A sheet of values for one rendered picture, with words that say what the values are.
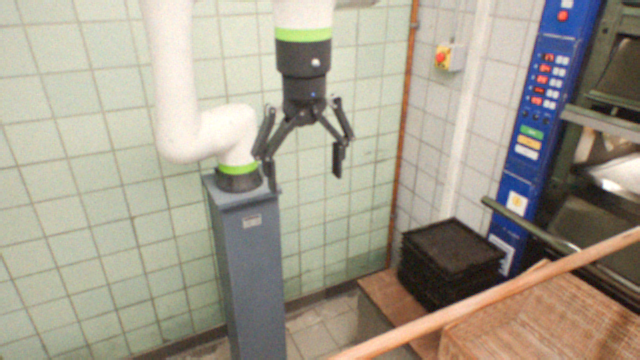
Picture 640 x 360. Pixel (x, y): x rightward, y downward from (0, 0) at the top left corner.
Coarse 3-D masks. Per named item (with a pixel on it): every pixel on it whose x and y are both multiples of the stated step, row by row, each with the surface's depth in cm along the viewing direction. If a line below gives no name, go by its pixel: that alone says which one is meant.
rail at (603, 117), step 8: (568, 104) 121; (576, 112) 119; (584, 112) 117; (592, 112) 115; (600, 112) 113; (600, 120) 113; (608, 120) 111; (616, 120) 110; (624, 120) 108; (624, 128) 108; (632, 128) 107
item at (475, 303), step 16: (608, 240) 102; (624, 240) 102; (576, 256) 97; (592, 256) 98; (528, 272) 92; (544, 272) 92; (560, 272) 93; (496, 288) 87; (512, 288) 88; (528, 288) 90; (464, 304) 83; (480, 304) 84; (416, 320) 80; (432, 320) 80; (448, 320) 81; (384, 336) 76; (400, 336) 77; (416, 336) 78; (352, 352) 73; (368, 352) 74; (384, 352) 76
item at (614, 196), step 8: (568, 176) 140; (576, 176) 138; (584, 176) 137; (592, 176) 137; (576, 184) 138; (584, 184) 136; (592, 184) 133; (600, 184) 133; (608, 184) 133; (592, 192) 134; (600, 192) 132; (608, 192) 129; (616, 192) 128; (624, 192) 128; (632, 192) 128; (608, 200) 130; (616, 200) 128; (624, 200) 126; (632, 200) 124; (624, 208) 126; (632, 208) 124
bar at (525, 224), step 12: (492, 204) 124; (504, 216) 120; (516, 216) 117; (528, 228) 114; (540, 228) 112; (552, 240) 108; (564, 252) 106; (576, 252) 103; (588, 264) 101; (600, 264) 99; (612, 276) 96; (624, 276) 95; (624, 288) 94; (636, 288) 92
